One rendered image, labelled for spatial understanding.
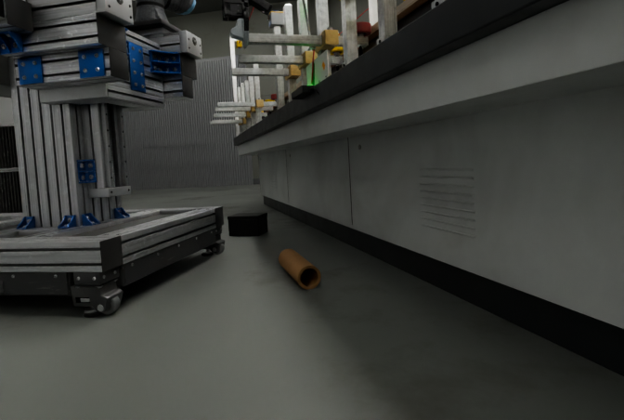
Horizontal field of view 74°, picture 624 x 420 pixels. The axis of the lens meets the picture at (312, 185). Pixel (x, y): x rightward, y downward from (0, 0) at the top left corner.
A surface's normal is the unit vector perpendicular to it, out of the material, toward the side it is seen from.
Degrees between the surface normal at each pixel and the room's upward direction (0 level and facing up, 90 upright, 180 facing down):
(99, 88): 90
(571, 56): 90
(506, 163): 90
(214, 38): 90
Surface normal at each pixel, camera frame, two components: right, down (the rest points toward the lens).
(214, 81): -0.20, 0.07
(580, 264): -0.96, 0.07
